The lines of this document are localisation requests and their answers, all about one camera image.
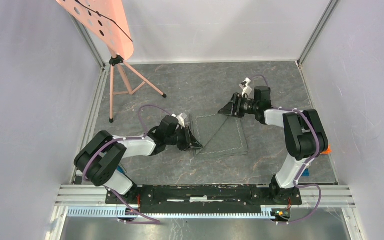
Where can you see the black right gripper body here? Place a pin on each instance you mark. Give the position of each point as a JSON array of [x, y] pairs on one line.
[[245, 106]]

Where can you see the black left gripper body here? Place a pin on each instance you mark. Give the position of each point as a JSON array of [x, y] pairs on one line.
[[179, 138]]

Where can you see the grey cloth napkin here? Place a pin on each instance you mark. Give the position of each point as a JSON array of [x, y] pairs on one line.
[[219, 135]]

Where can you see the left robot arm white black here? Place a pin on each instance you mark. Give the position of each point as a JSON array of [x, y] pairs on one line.
[[100, 159]]

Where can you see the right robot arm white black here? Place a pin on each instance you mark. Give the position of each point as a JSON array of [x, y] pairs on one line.
[[305, 137]]

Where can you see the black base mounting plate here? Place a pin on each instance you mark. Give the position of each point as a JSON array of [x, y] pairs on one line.
[[210, 199]]

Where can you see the blue flat toy plate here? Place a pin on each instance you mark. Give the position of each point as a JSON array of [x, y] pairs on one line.
[[306, 173]]

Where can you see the orange toy piece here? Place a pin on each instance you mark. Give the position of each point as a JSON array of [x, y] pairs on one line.
[[327, 151]]

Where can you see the pink music stand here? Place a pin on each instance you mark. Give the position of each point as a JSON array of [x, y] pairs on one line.
[[107, 20]]

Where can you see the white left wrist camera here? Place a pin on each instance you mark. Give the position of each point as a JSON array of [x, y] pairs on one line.
[[182, 119]]

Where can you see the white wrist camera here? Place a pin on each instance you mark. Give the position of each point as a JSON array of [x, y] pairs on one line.
[[246, 88], [182, 119]]

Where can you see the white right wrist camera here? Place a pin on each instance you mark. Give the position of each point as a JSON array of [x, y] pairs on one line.
[[246, 88]]

